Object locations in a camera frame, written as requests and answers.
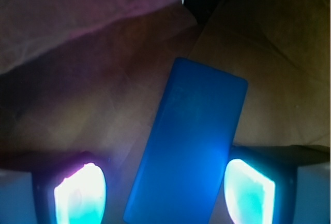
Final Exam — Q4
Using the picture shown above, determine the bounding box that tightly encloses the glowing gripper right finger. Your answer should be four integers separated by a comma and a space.
223, 145, 330, 223

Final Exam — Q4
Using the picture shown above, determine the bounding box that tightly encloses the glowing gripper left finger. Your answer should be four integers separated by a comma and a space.
1, 151, 106, 223

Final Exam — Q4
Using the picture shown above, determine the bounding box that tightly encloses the blue wooden block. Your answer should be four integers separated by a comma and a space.
123, 58, 248, 223

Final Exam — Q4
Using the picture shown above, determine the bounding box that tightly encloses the brown paper bag tray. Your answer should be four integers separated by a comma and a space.
1, 0, 330, 223

